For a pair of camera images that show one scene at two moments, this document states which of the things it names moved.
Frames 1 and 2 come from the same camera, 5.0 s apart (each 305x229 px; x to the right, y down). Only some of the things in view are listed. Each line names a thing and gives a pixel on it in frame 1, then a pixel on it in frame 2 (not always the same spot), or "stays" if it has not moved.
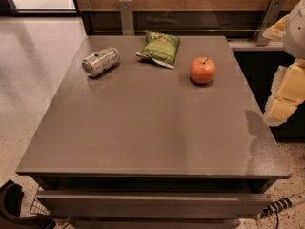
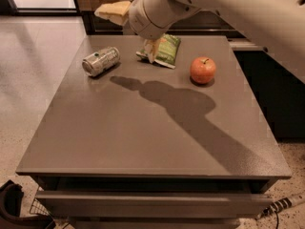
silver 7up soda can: (100, 62) stays
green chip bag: (162, 49) stays
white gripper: (295, 33) → (138, 17)
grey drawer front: (152, 204) stays
